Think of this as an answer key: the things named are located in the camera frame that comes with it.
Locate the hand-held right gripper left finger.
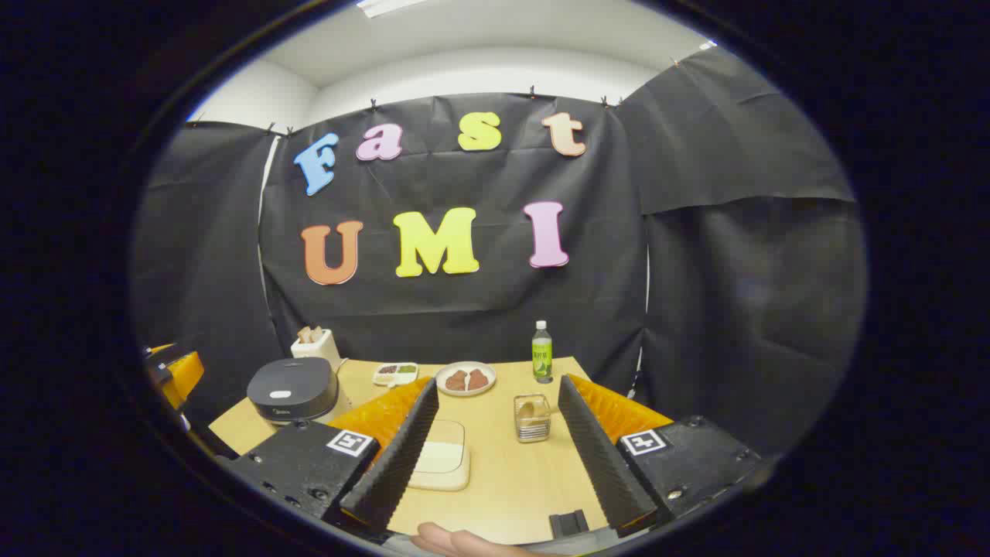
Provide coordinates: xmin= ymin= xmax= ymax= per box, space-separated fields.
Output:
xmin=220 ymin=377 xmax=440 ymax=542

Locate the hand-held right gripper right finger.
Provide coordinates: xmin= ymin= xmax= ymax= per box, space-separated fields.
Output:
xmin=557 ymin=374 xmax=763 ymax=538

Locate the clear box of white rice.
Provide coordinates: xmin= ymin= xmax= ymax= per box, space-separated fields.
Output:
xmin=408 ymin=419 xmax=471 ymax=492

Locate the metal wire chopstick holder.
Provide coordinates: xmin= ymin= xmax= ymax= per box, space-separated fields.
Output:
xmin=514 ymin=393 xmax=552 ymax=443

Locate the black and silver rice cooker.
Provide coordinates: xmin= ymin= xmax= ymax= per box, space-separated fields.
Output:
xmin=246 ymin=357 xmax=353 ymax=426

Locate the black table clamp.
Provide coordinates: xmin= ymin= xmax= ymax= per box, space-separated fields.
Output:
xmin=549 ymin=511 xmax=590 ymax=540

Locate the white compartment dish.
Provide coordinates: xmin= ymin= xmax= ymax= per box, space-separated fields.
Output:
xmin=372 ymin=362 xmax=419 ymax=388

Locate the white round plate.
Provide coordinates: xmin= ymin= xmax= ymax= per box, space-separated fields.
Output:
xmin=435 ymin=361 xmax=497 ymax=398

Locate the green tea bottle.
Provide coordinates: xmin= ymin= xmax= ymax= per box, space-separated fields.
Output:
xmin=531 ymin=320 xmax=555 ymax=384

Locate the white toaster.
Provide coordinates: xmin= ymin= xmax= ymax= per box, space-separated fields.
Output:
xmin=290 ymin=328 xmax=341 ymax=371

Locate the black backdrop cloth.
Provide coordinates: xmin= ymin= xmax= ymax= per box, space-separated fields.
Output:
xmin=130 ymin=46 xmax=867 ymax=457

